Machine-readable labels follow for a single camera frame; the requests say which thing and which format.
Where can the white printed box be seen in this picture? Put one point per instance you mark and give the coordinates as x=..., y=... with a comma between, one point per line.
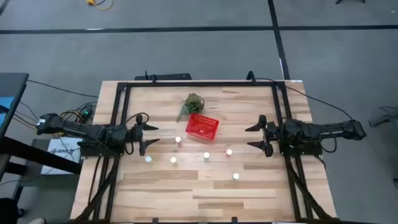
x=56, y=162

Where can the dark side desk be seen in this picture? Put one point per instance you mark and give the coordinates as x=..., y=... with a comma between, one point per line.
x=12, y=84

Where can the red plastic mesh basket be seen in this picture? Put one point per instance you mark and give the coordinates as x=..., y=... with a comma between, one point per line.
x=202, y=127

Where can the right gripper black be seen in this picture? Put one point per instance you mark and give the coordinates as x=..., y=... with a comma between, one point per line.
x=270, y=132

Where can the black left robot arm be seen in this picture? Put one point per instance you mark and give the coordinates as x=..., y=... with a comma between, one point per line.
x=77, y=127

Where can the small green potted plant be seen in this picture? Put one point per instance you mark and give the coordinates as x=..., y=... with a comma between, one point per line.
x=192, y=104

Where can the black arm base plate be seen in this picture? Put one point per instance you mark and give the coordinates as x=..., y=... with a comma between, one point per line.
x=93, y=152
x=304, y=152

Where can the black aluminium table frame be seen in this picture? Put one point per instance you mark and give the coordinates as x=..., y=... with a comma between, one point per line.
x=202, y=83

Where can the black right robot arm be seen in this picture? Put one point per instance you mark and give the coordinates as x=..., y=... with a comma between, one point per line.
x=314, y=129

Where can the pink pill bottle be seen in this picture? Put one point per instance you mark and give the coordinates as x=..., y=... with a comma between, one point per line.
x=229, y=152

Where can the power adapter with green light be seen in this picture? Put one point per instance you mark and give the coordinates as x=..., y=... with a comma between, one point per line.
x=86, y=112

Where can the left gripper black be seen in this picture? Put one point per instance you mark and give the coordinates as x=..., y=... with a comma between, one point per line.
x=140, y=137

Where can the long black box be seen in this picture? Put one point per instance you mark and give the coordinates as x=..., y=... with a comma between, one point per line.
x=168, y=76

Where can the teal pill bottle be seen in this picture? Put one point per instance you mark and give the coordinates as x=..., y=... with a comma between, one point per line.
x=235, y=176

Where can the blue lit screen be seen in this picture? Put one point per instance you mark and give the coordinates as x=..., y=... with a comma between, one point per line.
x=6, y=104

